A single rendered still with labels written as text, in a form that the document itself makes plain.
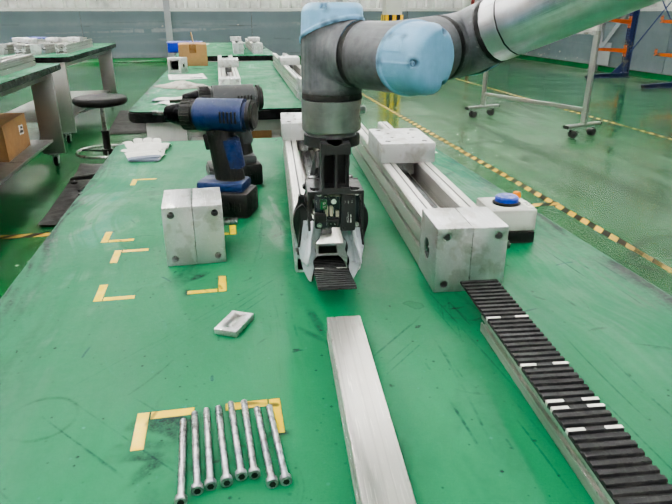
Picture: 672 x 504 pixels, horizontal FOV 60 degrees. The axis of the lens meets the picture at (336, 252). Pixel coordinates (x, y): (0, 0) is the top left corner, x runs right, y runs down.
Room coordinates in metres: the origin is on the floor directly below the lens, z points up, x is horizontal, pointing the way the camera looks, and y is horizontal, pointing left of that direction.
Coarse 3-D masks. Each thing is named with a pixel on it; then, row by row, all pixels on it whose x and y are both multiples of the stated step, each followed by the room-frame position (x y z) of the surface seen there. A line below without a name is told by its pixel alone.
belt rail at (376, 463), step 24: (336, 336) 0.57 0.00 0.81; (360, 336) 0.57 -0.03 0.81; (336, 360) 0.52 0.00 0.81; (360, 360) 0.52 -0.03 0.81; (336, 384) 0.51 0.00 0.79; (360, 384) 0.48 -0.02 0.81; (360, 408) 0.44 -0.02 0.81; (384, 408) 0.44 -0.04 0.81; (360, 432) 0.41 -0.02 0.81; (384, 432) 0.41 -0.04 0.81; (360, 456) 0.38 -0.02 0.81; (384, 456) 0.38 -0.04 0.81; (360, 480) 0.35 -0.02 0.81; (384, 480) 0.35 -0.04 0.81; (408, 480) 0.35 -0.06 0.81
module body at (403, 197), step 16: (384, 128) 1.54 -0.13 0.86; (368, 160) 1.33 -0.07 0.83; (368, 176) 1.33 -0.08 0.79; (384, 176) 1.14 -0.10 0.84; (400, 176) 1.05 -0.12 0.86; (416, 176) 1.17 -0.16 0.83; (432, 176) 1.06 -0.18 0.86; (384, 192) 1.13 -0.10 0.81; (400, 192) 0.98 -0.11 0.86; (416, 192) 0.95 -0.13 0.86; (432, 192) 1.04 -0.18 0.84; (448, 192) 0.95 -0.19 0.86; (400, 208) 0.97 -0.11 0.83; (416, 208) 0.87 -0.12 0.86; (400, 224) 0.97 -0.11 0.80; (416, 224) 0.86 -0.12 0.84; (416, 240) 0.86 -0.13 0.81; (416, 256) 0.85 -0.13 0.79
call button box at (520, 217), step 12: (480, 204) 0.98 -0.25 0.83; (492, 204) 0.96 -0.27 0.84; (504, 204) 0.95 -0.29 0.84; (516, 204) 0.95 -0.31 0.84; (528, 204) 0.96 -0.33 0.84; (504, 216) 0.93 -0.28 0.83; (516, 216) 0.93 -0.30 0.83; (528, 216) 0.93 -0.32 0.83; (516, 228) 0.93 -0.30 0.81; (528, 228) 0.93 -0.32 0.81; (516, 240) 0.93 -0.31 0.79; (528, 240) 0.93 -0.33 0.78
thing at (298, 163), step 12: (288, 144) 1.33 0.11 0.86; (288, 156) 1.21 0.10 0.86; (300, 156) 1.39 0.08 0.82; (312, 156) 1.39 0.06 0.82; (288, 168) 1.12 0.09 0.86; (300, 168) 1.11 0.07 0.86; (288, 180) 1.08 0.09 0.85; (300, 180) 1.02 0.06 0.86; (288, 192) 1.13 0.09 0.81; (300, 192) 0.95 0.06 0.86; (312, 216) 0.94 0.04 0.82; (324, 228) 0.86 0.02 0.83; (336, 228) 0.88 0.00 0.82; (324, 240) 0.83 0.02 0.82; (336, 240) 0.83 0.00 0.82; (324, 252) 0.82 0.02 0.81; (336, 252) 0.82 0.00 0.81; (300, 264) 0.83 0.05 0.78
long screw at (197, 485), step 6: (192, 414) 0.47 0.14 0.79; (192, 420) 0.46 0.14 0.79; (192, 426) 0.45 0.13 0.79; (198, 426) 0.45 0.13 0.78; (192, 432) 0.44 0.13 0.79; (198, 432) 0.44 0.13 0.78; (192, 438) 0.43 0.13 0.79; (198, 438) 0.43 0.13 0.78; (192, 444) 0.42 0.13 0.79; (198, 444) 0.42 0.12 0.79; (192, 450) 0.42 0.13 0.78; (198, 450) 0.41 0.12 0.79; (198, 456) 0.41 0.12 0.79; (198, 462) 0.40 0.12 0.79; (198, 468) 0.39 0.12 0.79; (198, 474) 0.38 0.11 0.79; (198, 480) 0.38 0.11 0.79; (192, 486) 0.37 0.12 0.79; (198, 486) 0.37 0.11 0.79; (192, 492) 0.37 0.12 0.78; (198, 492) 0.37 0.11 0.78
